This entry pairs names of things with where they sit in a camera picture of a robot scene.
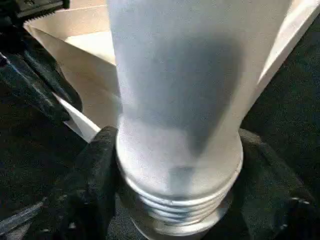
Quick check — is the black plastic mat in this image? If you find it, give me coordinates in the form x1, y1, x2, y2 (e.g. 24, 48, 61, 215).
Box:
0, 22, 320, 240

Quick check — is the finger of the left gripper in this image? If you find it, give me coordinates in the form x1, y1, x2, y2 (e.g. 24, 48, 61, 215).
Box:
23, 46, 84, 114
0, 52, 71, 124

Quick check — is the white plastic table leg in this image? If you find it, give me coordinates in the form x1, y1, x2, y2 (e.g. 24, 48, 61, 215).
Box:
106, 0, 245, 238

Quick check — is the white plastic table top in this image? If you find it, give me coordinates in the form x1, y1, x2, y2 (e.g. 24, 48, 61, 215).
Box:
24, 0, 320, 144

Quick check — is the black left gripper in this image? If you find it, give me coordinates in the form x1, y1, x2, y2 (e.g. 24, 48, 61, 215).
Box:
0, 0, 71, 25

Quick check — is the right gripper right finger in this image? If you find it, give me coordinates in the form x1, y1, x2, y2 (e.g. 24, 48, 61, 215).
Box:
232, 128, 320, 240

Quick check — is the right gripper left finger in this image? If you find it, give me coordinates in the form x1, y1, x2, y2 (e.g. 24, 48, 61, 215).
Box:
58, 125, 119, 240

